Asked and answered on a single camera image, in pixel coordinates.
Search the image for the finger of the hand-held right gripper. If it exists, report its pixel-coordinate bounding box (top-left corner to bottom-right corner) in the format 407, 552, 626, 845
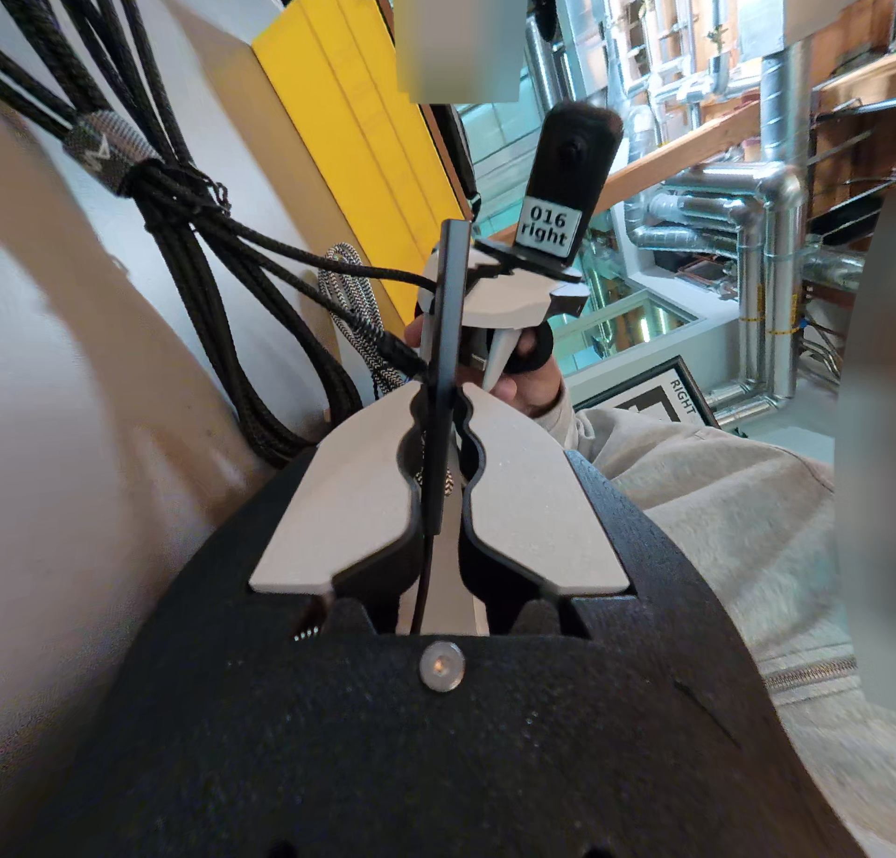
458, 275, 557, 331
458, 245, 508, 292

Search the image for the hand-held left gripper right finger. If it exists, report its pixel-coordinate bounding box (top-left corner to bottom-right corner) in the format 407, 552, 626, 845
456, 384, 632, 600

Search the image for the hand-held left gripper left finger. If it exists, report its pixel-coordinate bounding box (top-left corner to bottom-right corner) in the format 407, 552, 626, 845
248, 379, 428, 598

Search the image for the dark grey usb hub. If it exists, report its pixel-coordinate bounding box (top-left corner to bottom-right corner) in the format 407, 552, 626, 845
412, 218, 473, 636

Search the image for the black white braided cable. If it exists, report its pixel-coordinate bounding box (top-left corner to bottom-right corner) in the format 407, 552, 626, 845
318, 242, 491, 498

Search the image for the yellow plastic box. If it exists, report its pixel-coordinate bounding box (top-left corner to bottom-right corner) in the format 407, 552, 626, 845
252, 0, 471, 327

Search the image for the person's right forearm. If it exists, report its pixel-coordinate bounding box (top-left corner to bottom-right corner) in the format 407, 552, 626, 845
556, 394, 858, 663

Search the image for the white desk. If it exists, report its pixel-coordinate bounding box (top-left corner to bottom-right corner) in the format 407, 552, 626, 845
0, 0, 491, 858

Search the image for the person's right hand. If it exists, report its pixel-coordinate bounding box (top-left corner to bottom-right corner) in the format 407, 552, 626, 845
506, 352, 569, 421

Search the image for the wooden beam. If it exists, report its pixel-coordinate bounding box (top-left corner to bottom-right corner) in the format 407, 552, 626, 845
483, 102, 763, 246

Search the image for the black bag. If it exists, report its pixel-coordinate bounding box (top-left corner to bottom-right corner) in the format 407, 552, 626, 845
420, 102, 483, 218

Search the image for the black framed marker sign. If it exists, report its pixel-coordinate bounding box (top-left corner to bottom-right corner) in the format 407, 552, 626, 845
573, 356, 722, 430

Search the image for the silver pipe cluster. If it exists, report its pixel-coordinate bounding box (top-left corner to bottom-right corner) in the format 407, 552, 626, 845
623, 46, 869, 425

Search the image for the person's grey jacket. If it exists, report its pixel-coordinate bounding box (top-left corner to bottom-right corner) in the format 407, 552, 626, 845
728, 592, 896, 858

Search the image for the large silver spiral duct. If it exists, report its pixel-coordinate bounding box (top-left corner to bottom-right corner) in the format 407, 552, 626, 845
525, 0, 603, 124

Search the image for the black braided cable bundle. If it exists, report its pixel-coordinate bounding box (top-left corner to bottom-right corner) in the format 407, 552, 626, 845
0, 0, 438, 467

